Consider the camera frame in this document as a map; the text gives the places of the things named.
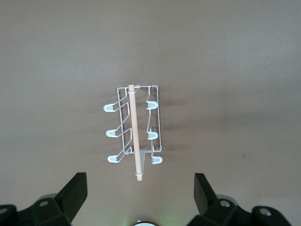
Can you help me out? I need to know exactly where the brown table cover mat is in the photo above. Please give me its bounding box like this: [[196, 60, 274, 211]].
[[0, 0, 301, 226]]

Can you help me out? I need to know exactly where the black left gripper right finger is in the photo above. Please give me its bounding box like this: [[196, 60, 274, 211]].
[[188, 173, 292, 226]]

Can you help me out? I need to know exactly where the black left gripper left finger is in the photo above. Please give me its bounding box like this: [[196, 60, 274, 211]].
[[0, 172, 88, 226]]

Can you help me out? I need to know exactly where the white wire cup holder rack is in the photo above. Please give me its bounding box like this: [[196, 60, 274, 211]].
[[103, 83, 164, 182]]

